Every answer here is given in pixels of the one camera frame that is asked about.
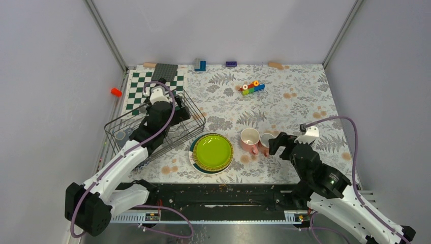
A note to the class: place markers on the wooden block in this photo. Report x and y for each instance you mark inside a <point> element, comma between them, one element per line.
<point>149,65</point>
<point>276,65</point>

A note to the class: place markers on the grey and blue brick stack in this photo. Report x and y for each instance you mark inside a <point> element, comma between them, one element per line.
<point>199,65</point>

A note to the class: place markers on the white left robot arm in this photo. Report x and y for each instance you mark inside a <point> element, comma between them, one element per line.
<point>91,205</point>

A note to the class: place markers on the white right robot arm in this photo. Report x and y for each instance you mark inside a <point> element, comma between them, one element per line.
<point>329,192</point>

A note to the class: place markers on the green white checkered board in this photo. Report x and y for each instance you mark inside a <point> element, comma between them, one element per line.
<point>134,95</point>

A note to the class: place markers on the white plate teal rim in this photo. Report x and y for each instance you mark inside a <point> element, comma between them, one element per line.
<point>191,160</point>

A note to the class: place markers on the blue white patterned bowl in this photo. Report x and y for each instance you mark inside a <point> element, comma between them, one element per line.
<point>142,164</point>

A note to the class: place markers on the green woven rim plate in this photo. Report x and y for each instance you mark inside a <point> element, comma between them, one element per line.
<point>195,158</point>

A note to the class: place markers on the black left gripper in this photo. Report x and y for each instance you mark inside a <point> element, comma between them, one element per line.
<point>182,114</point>

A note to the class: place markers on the wooden block right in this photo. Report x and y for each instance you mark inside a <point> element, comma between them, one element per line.
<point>276,65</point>

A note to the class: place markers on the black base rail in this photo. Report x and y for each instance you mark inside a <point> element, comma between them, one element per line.
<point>228,202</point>

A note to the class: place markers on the purple toy brick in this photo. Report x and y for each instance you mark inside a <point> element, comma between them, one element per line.
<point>231,64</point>

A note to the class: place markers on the lime green plastic plate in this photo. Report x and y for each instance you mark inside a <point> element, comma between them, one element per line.
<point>212,151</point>

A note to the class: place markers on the colourful toy brick car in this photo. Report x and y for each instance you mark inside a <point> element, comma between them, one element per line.
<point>255,86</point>

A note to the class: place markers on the grey blue cup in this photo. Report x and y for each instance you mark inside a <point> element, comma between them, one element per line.
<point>123,134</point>

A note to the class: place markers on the black wire dish rack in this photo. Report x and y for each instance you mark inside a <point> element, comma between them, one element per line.
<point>177,136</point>

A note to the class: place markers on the grey studded baseplate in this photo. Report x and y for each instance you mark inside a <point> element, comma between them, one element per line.
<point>165,71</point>

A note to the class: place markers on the wooden block left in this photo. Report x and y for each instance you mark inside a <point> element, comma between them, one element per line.
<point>149,65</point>

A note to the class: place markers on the red small block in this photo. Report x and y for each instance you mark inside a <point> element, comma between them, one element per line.
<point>116,92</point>

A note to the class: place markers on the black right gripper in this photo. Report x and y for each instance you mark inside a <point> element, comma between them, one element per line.
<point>282,139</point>

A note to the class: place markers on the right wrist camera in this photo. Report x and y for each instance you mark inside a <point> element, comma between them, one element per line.
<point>310,134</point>

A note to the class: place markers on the pink dotted mug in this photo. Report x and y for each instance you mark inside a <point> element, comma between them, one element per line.
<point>263,144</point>

